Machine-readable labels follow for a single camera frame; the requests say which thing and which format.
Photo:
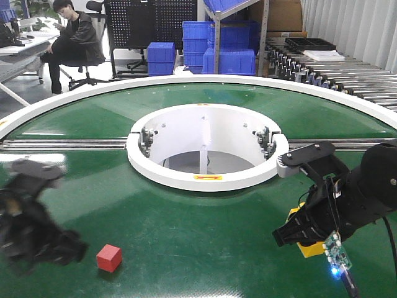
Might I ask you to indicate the roller conveyor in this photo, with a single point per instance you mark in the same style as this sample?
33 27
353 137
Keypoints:
351 76

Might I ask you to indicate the black office chair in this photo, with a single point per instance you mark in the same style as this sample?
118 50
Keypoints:
99 22

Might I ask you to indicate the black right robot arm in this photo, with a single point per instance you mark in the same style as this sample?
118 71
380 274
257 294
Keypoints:
378 162

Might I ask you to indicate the white inner ring hub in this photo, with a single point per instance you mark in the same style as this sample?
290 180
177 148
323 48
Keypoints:
206 147

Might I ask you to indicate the seated person in black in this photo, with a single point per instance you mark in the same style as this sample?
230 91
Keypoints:
77 42

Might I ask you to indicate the blue crate stack behind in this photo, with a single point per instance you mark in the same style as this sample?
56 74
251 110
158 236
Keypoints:
197 50

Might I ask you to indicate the black compartment tray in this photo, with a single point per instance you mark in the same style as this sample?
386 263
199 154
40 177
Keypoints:
302 44

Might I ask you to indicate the yellow studded toy brick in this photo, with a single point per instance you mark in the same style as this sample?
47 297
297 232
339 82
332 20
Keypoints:
307 250

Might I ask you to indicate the cardboard box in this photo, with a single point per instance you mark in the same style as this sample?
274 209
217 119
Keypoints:
285 19

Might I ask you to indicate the white outer table rim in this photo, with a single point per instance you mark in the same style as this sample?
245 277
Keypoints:
109 111

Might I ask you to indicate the red cube block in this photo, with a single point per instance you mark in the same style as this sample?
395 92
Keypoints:
109 258

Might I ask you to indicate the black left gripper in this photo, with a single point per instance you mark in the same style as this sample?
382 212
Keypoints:
28 234

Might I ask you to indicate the large blue crate floor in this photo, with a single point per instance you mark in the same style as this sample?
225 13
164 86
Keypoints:
231 62

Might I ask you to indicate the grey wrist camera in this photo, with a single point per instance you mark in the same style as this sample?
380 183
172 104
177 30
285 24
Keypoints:
315 161

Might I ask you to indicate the white desk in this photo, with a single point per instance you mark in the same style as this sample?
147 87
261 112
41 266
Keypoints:
14 59

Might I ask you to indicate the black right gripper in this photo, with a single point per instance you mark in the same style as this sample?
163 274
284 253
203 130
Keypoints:
344 206

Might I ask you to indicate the black perforated pegboard stand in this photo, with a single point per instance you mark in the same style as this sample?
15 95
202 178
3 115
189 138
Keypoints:
133 25

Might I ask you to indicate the green circuit board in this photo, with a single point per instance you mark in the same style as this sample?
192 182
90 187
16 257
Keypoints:
336 255

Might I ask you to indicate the small blue stacked crates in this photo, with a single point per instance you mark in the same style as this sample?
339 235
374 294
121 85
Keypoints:
161 58

